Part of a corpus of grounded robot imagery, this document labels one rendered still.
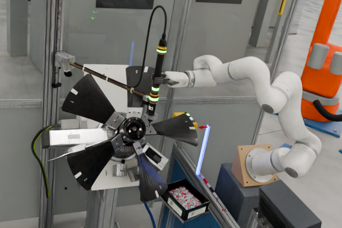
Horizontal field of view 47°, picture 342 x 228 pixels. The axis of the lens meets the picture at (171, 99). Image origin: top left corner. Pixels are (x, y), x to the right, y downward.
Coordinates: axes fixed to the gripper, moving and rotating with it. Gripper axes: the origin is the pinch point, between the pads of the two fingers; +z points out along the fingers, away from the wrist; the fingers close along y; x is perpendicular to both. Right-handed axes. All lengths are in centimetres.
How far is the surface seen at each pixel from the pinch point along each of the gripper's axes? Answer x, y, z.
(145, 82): -8.3, 13.5, 0.2
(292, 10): 26, 70, -128
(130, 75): -7.9, 21.7, 6.1
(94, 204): -102, 31, 14
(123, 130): -24.7, -5.6, 15.1
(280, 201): -22, -69, -32
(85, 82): -7.4, 11.4, 31.5
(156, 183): -49, -18, -2
